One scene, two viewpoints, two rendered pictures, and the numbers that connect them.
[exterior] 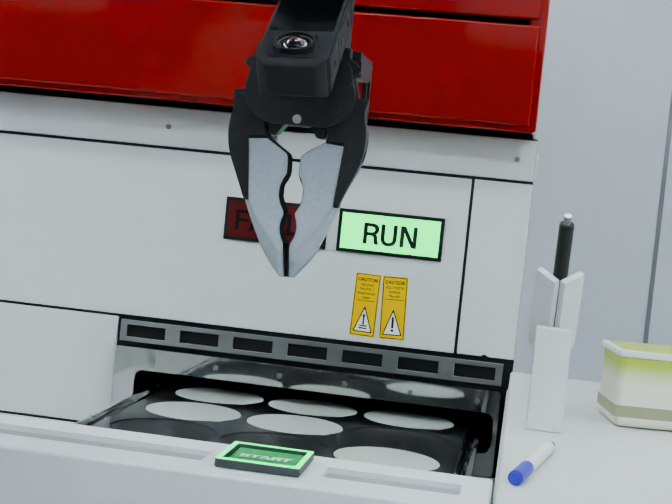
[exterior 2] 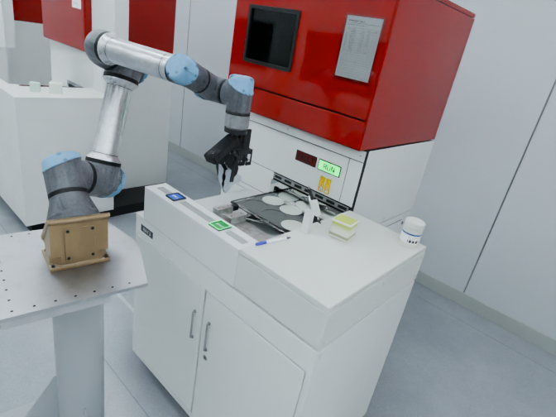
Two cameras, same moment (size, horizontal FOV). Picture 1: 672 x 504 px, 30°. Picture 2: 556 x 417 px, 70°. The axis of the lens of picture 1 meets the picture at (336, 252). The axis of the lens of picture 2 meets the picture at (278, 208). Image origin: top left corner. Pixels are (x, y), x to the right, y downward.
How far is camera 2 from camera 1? 0.85 m
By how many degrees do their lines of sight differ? 36
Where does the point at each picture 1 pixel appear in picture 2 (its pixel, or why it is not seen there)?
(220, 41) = (294, 112)
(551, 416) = (305, 229)
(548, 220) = (481, 149)
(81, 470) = (189, 218)
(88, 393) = (266, 187)
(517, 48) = (358, 127)
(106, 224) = (273, 150)
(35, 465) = (183, 215)
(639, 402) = (334, 232)
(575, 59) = (507, 94)
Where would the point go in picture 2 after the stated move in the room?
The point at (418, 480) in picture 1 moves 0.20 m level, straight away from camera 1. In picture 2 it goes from (242, 238) to (280, 223)
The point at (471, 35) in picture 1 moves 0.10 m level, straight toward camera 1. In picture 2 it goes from (348, 122) to (335, 122)
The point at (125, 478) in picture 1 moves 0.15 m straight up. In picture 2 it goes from (194, 222) to (198, 181)
